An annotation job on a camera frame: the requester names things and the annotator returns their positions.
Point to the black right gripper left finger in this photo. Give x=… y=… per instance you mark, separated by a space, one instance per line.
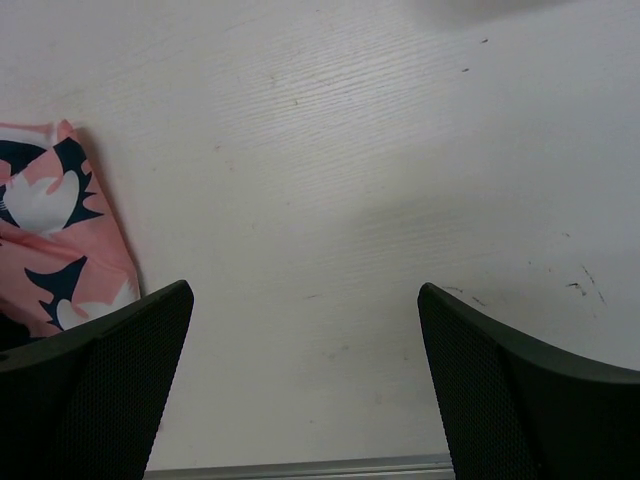
x=87 y=403

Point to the pink shark print shorts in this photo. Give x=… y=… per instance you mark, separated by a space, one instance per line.
x=64 y=261

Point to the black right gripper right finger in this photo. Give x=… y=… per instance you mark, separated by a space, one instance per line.
x=515 y=407

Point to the aluminium table frame rail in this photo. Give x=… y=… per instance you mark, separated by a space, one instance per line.
x=436 y=466

